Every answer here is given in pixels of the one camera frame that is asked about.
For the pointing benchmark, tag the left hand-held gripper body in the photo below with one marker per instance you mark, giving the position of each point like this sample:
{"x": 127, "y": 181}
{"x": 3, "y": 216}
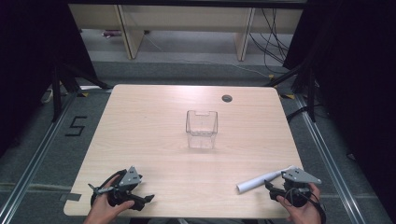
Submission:
{"x": 129, "y": 178}

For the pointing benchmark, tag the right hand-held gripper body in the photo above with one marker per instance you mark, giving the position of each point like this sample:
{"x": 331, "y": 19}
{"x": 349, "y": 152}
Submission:
{"x": 299, "y": 182}

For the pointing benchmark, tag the white tube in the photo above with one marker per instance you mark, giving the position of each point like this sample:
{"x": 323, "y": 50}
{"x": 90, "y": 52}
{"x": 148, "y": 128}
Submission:
{"x": 258, "y": 182}

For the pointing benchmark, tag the person's right hand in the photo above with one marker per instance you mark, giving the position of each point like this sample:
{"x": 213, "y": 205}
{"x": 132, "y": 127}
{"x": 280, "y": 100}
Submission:
{"x": 303, "y": 213}

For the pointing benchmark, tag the person's left hand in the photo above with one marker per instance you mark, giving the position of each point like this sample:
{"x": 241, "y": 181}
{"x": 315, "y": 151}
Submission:
{"x": 104, "y": 207}

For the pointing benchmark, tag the clear plastic container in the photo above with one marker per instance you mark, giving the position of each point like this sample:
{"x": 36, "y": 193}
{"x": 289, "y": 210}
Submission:
{"x": 201, "y": 130}

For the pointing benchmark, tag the black metal stand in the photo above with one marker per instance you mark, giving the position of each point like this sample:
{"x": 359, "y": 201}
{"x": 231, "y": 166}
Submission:
{"x": 56, "y": 93}
{"x": 309, "y": 90}

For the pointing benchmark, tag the round table grommet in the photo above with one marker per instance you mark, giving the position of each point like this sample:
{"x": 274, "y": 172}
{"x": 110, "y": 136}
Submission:
{"x": 227, "y": 98}

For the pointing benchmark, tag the black curtain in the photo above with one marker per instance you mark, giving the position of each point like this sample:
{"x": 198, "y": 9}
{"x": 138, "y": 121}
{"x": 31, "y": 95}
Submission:
{"x": 31, "y": 62}
{"x": 358, "y": 77}

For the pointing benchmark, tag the wooden shelf unit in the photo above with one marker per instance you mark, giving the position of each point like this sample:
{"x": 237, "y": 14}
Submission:
{"x": 186, "y": 18}

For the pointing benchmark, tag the aluminium floor rail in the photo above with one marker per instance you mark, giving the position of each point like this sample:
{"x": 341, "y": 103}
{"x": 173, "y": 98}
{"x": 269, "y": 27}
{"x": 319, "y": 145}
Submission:
{"x": 34, "y": 161}
{"x": 330, "y": 161}

